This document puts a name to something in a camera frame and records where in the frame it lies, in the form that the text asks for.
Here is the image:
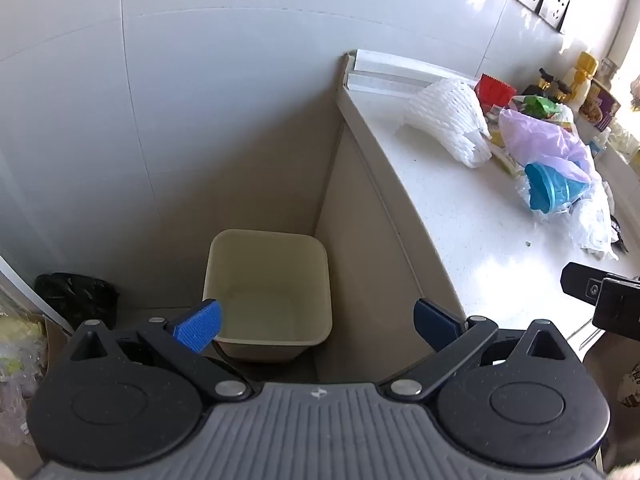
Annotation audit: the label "white plastic bag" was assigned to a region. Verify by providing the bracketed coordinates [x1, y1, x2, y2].
[517, 175, 621, 261]

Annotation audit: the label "white bottle with yellow cap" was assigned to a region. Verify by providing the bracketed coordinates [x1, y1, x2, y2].
[570, 51, 599, 111]

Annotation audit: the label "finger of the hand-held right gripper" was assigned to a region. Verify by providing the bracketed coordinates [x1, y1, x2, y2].
[592, 276, 640, 337]
[560, 262, 640, 306]

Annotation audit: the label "white foam fruit net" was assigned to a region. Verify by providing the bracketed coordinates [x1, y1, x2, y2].
[404, 78, 493, 168]

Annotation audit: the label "purple noodle cup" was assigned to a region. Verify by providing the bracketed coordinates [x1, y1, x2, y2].
[580, 80, 622, 128]

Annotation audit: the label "green plastic wrapper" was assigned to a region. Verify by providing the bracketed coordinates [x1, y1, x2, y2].
[522, 95, 563, 116]

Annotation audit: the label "purple plastic bag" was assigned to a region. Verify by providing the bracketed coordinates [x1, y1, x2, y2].
[498, 108, 598, 181]

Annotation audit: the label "blue plastic bag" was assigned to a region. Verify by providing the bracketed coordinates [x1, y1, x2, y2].
[524, 162, 591, 215]

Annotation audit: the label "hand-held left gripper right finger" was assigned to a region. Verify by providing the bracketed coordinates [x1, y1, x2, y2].
[378, 298, 583, 403]

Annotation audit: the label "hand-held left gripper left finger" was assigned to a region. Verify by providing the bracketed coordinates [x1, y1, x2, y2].
[67, 299, 253, 403]

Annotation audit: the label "black trash bag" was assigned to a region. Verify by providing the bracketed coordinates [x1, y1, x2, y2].
[34, 272, 120, 333]

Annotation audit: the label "pile of clear plastic bags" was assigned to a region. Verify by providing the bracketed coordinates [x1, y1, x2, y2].
[0, 305, 56, 448]

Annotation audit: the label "red snack packet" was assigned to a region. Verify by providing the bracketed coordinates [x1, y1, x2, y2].
[474, 73, 517, 111]

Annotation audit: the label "cream plastic trash bin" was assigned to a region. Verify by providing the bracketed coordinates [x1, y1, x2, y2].
[202, 229, 333, 363]

